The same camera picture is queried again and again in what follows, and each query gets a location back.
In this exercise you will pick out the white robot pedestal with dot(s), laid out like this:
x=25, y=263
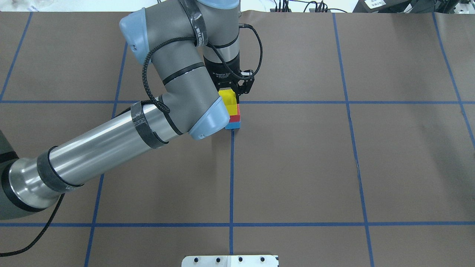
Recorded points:
x=231, y=261

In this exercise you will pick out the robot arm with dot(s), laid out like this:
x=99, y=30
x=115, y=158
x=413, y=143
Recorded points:
x=186, y=48

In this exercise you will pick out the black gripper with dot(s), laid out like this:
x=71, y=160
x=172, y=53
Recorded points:
x=223, y=75

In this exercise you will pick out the blue foam cube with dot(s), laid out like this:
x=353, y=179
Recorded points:
x=233, y=125

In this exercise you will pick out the red foam cube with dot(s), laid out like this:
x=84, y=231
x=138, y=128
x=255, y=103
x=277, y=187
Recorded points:
x=235, y=118

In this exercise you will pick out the yellow foam cube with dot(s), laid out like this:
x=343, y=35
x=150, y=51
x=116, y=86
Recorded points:
x=230, y=101

